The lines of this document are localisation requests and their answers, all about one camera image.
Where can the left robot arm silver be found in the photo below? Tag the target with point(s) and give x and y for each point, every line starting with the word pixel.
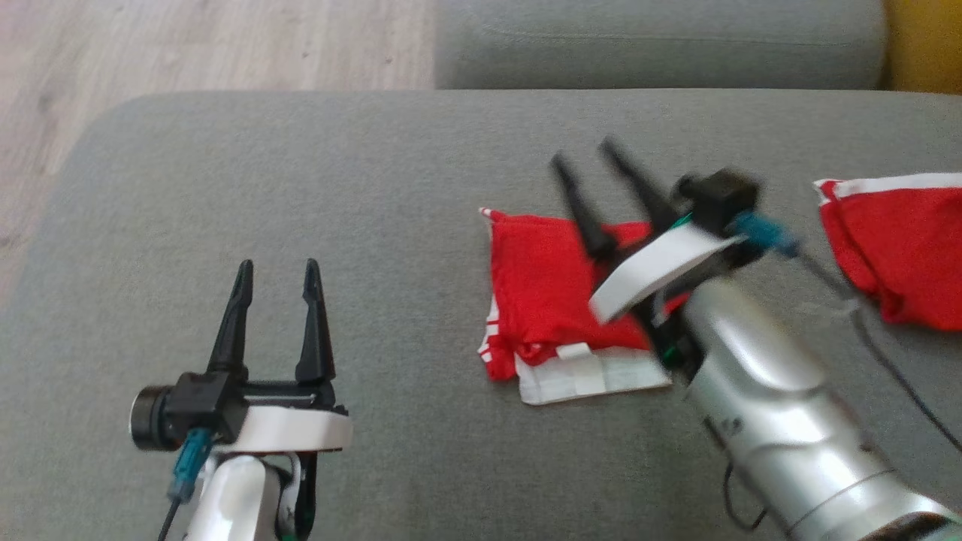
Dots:
pixel 237 496

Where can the large grey sofa ottoman cushion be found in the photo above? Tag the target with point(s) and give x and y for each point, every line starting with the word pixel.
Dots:
pixel 338 188

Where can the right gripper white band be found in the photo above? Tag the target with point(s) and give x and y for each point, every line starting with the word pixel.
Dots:
pixel 654 270

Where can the grey sofa seat cushion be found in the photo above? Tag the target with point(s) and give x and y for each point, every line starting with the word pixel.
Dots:
pixel 661 45

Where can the large yellow sofa backrest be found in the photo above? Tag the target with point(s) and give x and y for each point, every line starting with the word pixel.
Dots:
pixel 928 41

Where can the red shorts with white stripe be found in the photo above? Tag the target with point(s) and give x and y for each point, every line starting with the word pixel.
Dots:
pixel 894 248

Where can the red numbered basketball jersey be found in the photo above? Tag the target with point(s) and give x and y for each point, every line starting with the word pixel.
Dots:
pixel 541 293

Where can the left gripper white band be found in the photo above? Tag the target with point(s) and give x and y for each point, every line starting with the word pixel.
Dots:
pixel 293 430

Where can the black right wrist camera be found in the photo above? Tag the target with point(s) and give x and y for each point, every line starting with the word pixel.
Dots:
pixel 718 197

